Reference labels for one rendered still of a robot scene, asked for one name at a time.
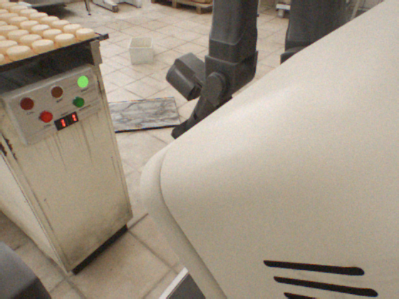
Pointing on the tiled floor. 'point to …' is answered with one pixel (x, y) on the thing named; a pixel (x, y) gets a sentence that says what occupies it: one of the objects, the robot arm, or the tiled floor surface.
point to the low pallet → (189, 4)
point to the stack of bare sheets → (144, 114)
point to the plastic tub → (141, 50)
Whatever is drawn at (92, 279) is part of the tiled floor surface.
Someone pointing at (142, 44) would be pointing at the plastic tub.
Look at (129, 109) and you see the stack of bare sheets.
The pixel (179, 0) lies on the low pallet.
